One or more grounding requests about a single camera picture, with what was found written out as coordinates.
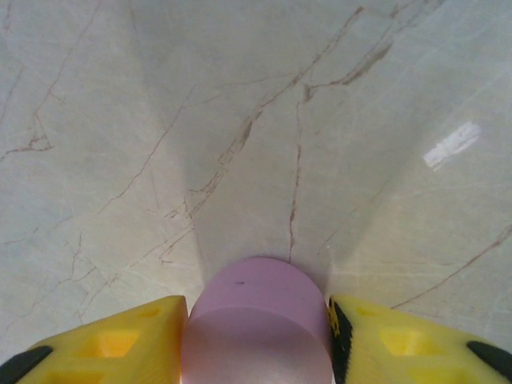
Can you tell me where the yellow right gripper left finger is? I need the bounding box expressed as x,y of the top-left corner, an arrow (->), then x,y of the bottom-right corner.
0,294 -> 190,384

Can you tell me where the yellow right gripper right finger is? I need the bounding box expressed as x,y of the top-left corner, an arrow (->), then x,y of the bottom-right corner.
327,294 -> 512,384

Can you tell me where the pink earbud charging case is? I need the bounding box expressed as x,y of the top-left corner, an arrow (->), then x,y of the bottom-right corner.
180,256 -> 334,384

